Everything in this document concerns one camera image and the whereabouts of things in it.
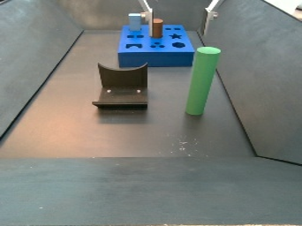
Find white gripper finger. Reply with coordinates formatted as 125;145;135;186
202;0;225;35
138;0;154;37

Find green oval peg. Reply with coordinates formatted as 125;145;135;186
186;47;221;116

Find blue shape-sorting board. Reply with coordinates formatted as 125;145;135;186
118;25;196;67

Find light blue square peg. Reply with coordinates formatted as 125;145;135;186
129;13;142;31

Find brown cylinder peg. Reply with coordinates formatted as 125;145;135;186
153;19;164;38

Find black curved stand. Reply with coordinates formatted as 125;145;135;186
93;64;149;109

